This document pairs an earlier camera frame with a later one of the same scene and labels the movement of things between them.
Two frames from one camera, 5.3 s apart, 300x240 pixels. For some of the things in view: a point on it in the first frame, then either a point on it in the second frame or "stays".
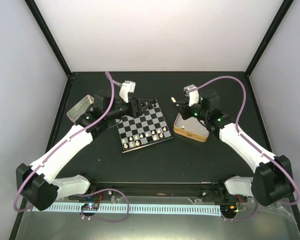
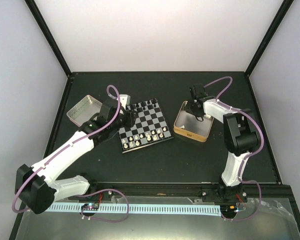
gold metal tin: x=190 y=128 stays
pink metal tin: x=80 y=108 stays
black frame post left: x=50 y=36 stays
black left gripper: x=140 y=111 → x=131 y=119
